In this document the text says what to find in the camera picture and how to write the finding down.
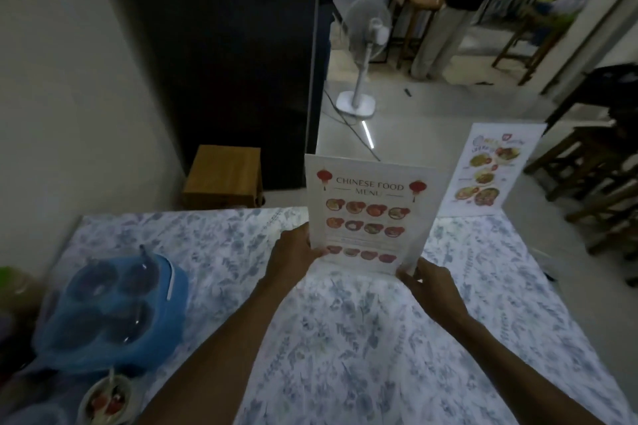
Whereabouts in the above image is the person's right hand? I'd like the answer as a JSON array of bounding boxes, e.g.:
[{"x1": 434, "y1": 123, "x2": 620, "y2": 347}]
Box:
[{"x1": 396, "y1": 257, "x2": 471, "y2": 327}]

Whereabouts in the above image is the person's left hand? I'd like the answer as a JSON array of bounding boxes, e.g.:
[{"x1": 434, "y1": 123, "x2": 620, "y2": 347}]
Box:
[{"x1": 263, "y1": 222, "x2": 330, "y2": 294}]

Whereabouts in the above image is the white red-lantern menu stand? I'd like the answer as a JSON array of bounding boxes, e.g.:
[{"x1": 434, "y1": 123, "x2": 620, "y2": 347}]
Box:
[{"x1": 304, "y1": 154, "x2": 452, "y2": 279}]

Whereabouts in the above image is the person's right forearm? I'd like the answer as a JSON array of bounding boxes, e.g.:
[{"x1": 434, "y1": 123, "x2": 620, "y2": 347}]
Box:
[{"x1": 432, "y1": 314, "x2": 606, "y2": 425}]

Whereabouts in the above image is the person's left forearm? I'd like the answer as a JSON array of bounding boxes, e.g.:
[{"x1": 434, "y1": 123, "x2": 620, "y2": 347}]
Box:
[{"x1": 135, "y1": 274, "x2": 300, "y2": 425}]

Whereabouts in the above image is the blue floral tablecloth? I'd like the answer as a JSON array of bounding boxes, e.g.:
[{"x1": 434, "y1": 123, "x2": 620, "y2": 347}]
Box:
[{"x1": 20, "y1": 207, "x2": 638, "y2": 425}]

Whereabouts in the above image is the wooden box stool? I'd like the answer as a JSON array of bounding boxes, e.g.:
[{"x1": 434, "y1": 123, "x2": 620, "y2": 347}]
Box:
[{"x1": 181, "y1": 145, "x2": 265, "y2": 210}]

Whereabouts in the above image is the white colourful menu stand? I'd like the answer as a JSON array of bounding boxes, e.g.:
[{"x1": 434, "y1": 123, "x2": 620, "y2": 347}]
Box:
[{"x1": 439, "y1": 123, "x2": 547, "y2": 217}]

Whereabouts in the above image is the white standing fan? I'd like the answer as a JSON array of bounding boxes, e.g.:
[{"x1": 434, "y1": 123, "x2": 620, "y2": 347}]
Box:
[{"x1": 336, "y1": 0, "x2": 392, "y2": 117}]

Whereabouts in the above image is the black refrigerator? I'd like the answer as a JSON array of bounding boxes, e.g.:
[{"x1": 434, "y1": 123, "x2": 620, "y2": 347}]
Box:
[{"x1": 95, "y1": 0, "x2": 334, "y2": 191}]

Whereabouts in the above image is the dark wooden chair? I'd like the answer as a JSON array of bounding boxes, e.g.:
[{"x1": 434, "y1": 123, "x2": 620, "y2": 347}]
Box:
[{"x1": 523, "y1": 63, "x2": 638, "y2": 287}]

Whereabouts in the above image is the blue condiment holder with jars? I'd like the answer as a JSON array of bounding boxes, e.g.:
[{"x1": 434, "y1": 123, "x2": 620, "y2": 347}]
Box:
[{"x1": 33, "y1": 245, "x2": 190, "y2": 375}]

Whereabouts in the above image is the white bowl with food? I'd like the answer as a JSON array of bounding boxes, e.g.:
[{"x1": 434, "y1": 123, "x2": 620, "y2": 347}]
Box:
[{"x1": 77, "y1": 368, "x2": 134, "y2": 425}]

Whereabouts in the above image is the wooden table with items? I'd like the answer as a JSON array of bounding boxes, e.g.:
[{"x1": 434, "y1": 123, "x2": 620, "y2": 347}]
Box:
[{"x1": 386, "y1": 0, "x2": 462, "y2": 64}]

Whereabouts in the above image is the wooden bar stool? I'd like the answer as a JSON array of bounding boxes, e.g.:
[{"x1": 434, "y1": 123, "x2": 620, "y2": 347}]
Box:
[{"x1": 492, "y1": 5, "x2": 579, "y2": 87}]

